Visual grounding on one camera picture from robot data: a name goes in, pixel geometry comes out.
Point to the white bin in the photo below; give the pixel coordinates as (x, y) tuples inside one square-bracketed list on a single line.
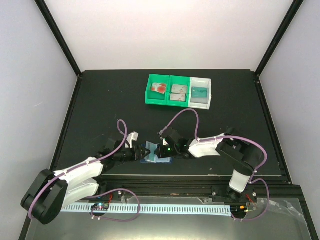
[(200, 103)]

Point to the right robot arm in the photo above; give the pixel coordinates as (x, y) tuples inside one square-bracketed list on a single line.
[(243, 154)]

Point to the light blue slotted strip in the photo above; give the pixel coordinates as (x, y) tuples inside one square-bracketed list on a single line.
[(156, 209)]

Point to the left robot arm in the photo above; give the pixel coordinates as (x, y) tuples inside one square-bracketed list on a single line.
[(52, 191)]

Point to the black frame post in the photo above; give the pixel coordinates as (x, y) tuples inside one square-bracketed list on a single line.
[(46, 13), (283, 27)]

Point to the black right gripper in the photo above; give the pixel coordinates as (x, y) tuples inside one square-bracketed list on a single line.
[(161, 154)]

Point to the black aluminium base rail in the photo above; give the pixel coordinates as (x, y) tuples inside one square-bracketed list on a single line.
[(207, 187)]

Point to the left circuit board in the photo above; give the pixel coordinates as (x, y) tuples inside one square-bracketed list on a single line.
[(100, 207)]

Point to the green bin middle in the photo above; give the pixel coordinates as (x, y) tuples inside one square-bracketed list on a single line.
[(178, 85)]

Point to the black frame post left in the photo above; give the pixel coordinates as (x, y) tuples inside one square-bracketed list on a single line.
[(46, 13)]

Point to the pink blossom card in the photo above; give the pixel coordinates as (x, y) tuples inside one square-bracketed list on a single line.
[(180, 97)]

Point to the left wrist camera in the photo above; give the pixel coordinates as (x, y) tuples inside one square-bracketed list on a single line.
[(132, 137)]

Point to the green bin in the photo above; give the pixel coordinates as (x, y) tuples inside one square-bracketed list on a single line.
[(154, 98), (178, 85)]

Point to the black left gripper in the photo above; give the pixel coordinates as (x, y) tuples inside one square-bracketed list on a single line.
[(137, 150)]

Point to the green bin left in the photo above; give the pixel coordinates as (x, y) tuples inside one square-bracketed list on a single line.
[(154, 98)]

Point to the blue leather card holder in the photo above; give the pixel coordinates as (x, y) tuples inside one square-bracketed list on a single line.
[(152, 158)]

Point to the white patterned card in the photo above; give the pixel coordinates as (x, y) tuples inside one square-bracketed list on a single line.
[(175, 88)]

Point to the black frame post right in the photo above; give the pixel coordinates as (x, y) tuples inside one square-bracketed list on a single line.
[(283, 27)]

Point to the red circle card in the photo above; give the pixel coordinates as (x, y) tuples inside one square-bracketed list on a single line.
[(162, 89), (155, 86)]

